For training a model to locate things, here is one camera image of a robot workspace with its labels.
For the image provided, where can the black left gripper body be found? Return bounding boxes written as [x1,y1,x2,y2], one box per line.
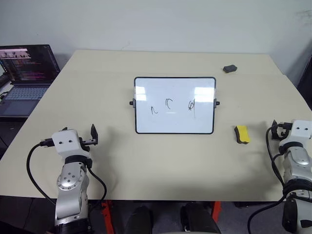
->
[78,136,99,152]

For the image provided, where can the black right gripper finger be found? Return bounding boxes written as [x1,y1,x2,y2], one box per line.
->
[271,119,279,141]

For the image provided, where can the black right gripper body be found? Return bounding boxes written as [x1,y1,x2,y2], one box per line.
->
[277,126,293,142]

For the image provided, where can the yellow and black sponge eraser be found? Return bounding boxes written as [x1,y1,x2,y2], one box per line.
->
[234,125,252,144]

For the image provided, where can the black-framed tabletop whiteboard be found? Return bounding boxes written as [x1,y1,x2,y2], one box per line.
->
[129,77,221,135]

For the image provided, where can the open grey laptop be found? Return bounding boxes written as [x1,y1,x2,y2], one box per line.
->
[0,44,61,118]

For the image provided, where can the dark furniture piece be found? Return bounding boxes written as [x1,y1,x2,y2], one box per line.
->
[295,43,312,111]

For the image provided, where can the small black box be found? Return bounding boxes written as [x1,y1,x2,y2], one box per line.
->
[222,64,238,74]

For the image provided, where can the dark rounded shape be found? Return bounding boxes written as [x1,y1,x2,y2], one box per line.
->
[179,201,220,234]
[126,205,155,234]

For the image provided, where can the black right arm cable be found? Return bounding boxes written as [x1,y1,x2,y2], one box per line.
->
[247,122,293,234]

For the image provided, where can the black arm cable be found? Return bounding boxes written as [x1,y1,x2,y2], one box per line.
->
[247,122,293,234]
[26,138,108,206]

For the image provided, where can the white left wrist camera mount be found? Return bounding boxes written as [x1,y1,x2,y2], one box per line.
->
[51,130,90,160]

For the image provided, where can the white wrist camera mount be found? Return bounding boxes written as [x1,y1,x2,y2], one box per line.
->
[51,130,90,160]
[291,119,312,143]

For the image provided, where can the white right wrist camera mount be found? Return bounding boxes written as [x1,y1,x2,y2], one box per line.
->
[291,119,312,143]

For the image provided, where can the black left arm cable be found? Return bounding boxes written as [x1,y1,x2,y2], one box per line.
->
[26,138,108,206]

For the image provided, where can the orange frame bar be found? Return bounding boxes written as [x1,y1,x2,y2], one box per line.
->
[213,200,222,224]
[101,199,115,234]

